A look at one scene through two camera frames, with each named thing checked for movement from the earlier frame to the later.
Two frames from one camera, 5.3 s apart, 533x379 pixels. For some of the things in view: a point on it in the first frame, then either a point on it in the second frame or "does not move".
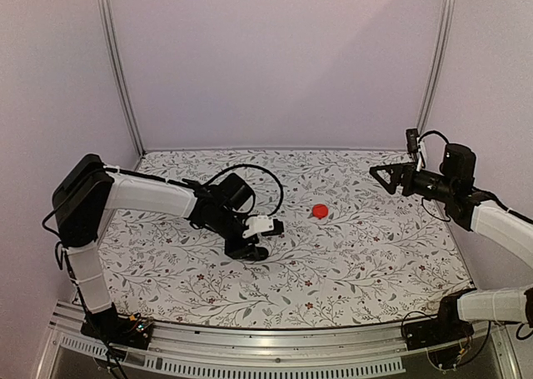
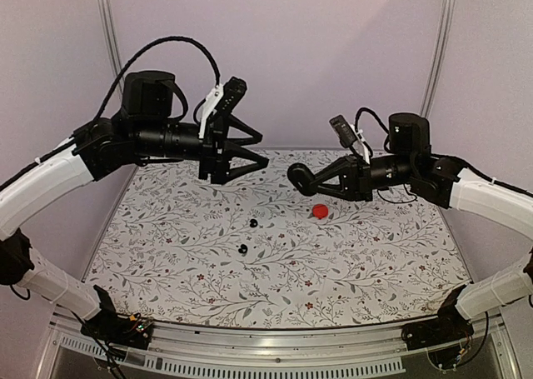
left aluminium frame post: (117, 57) does not move
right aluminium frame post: (439, 55) does not move
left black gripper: (244, 250) -> (216, 162)
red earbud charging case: (320, 211) does not move
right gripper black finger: (395, 177) -> (332, 171)
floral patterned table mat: (348, 247) does not move
